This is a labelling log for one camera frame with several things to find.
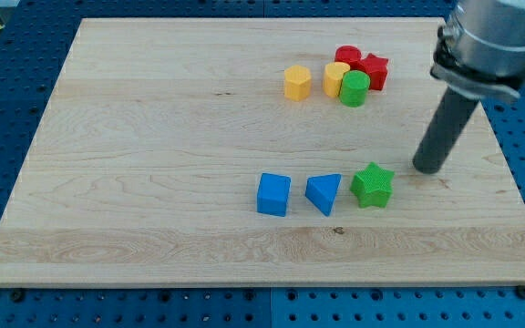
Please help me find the red cylinder block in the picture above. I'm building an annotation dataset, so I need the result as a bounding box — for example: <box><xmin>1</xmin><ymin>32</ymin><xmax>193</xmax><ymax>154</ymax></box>
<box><xmin>334</xmin><ymin>45</ymin><xmax>362</xmax><ymax>70</ymax></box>

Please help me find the red star block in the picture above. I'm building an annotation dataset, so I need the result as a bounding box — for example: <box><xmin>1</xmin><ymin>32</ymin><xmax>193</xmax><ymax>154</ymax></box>
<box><xmin>359</xmin><ymin>53</ymin><xmax>389</xmax><ymax>91</ymax></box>

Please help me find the green cylinder block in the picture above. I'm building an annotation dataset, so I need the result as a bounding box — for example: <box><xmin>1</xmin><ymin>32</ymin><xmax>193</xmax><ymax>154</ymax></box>
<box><xmin>339</xmin><ymin>70</ymin><xmax>371</xmax><ymax>108</ymax></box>

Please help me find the green star block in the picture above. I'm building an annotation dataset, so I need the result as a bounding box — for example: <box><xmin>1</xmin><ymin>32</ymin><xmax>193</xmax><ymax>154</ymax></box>
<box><xmin>350</xmin><ymin>162</ymin><xmax>395</xmax><ymax>208</ymax></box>

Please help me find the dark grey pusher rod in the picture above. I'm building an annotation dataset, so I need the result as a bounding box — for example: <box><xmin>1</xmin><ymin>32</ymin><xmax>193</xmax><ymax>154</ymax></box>
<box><xmin>413</xmin><ymin>87</ymin><xmax>479</xmax><ymax>174</ymax></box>

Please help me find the yellow heart block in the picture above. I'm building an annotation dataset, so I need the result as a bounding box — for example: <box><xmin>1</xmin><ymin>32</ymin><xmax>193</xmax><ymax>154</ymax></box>
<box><xmin>323</xmin><ymin>62</ymin><xmax>351</xmax><ymax>98</ymax></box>

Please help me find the blue triangle block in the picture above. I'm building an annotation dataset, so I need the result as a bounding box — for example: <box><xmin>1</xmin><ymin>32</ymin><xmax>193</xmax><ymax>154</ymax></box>
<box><xmin>305</xmin><ymin>174</ymin><xmax>342</xmax><ymax>216</ymax></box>

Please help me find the yellow hexagon block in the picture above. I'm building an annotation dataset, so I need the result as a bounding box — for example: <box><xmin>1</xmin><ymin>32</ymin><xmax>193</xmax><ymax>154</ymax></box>
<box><xmin>283</xmin><ymin>65</ymin><xmax>312</xmax><ymax>101</ymax></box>

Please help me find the light wooden board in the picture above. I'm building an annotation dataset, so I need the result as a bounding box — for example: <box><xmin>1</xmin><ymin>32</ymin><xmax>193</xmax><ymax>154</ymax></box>
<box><xmin>0</xmin><ymin>18</ymin><xmax>525</xmax><ymax>288</ymax></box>

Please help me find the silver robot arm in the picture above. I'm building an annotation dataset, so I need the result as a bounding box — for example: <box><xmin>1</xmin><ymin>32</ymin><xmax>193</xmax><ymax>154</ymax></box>
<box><xmin>430</xmin><ymin>0</ymin><xmax>525</xmax><ymax>103</ymax></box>

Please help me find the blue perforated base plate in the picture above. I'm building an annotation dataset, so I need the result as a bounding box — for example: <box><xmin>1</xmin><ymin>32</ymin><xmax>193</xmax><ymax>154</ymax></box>
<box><xmin>0</xmin><ymin>0</ymin><xmax>525</xmax><ymax>327</ymax></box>

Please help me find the blue cube block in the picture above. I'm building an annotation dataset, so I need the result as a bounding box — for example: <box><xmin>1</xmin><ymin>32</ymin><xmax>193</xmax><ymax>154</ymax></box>
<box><xmin>256</xmin><ymin>173</ymin><xmax>291</xmax><ymax>217</ymax></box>

